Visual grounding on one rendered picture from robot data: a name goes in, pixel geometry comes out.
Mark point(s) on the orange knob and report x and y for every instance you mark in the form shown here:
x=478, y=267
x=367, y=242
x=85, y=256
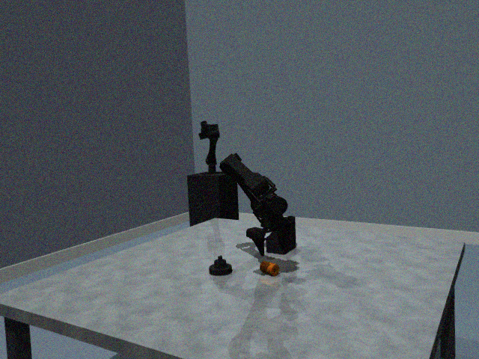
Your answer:
x=269, y=268

